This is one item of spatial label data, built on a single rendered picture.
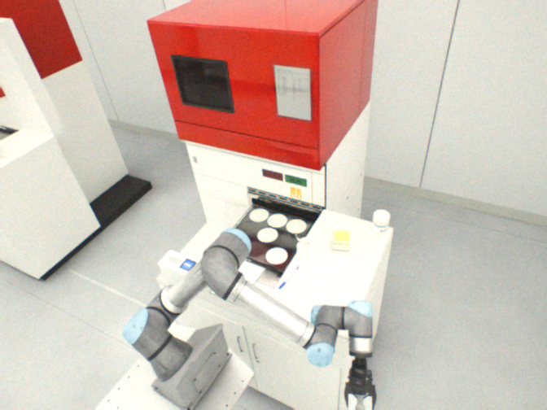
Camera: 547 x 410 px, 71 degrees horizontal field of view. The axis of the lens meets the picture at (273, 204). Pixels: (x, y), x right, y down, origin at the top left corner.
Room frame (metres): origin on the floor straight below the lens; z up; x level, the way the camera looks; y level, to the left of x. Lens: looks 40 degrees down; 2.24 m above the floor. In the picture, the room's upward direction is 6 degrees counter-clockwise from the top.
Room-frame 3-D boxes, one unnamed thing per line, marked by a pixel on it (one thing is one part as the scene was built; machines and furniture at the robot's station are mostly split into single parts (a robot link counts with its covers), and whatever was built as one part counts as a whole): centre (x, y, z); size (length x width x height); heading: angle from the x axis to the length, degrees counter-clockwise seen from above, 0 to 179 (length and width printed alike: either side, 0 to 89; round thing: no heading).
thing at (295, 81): (1.92, -0.07, 1.52); 0.81 x 0.75 x 0.59; 58
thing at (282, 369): (1.24, 0.03, 0.41); 0.97 x 0.64 x 0.82; 58
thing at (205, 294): (1.09, 0.29, 0.89); 0.55 x 0.09 x 0.14; 58
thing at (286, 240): (1.37, 0.05, 0.90); 0.34 x 0.34 x 0.01; 58
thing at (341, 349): (1.08, -0.23, 0.89); 0.62 x 0.35 x 0.14; 148
